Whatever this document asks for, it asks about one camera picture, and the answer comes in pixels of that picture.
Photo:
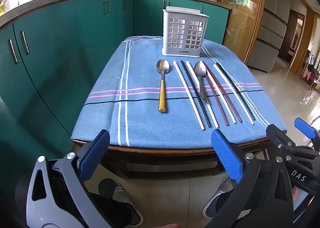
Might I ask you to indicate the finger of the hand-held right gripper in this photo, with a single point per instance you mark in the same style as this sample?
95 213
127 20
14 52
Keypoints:
305 128
276 134

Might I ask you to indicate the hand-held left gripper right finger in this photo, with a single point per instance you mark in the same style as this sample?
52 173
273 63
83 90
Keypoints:
225 154

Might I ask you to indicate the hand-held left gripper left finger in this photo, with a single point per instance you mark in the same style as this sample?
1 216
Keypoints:
96 146

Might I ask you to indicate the white chopstick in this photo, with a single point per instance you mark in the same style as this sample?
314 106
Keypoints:
235 98
188 95
224 103
211 114

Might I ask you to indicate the dark navy chopstick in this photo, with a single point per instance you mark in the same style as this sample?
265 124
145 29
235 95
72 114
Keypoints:
237 93
195 93

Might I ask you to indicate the white plastic utensil holder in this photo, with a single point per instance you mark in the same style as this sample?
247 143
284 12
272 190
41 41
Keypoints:
185 33

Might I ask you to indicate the person's right hand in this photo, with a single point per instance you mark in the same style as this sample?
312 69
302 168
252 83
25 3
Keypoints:
296 195

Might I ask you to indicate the grey shoe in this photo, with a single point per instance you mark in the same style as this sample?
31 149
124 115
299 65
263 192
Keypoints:
217 193
117 193

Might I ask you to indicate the dark red chopstick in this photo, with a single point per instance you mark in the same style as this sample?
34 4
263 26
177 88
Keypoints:
230 103
221 108

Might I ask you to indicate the wooden chair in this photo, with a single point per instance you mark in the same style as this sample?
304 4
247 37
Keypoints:
312 73

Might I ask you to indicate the blue striped tablecloth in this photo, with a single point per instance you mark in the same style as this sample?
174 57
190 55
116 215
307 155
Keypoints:
140 108

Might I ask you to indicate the all steel spoon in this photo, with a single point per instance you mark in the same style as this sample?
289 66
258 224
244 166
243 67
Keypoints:
199 69

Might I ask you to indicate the teal kitchen base cabinets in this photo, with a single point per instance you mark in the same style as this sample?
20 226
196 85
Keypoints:
50 68

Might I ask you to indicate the wood framed glass door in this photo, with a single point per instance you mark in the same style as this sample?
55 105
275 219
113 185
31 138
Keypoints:
240 23

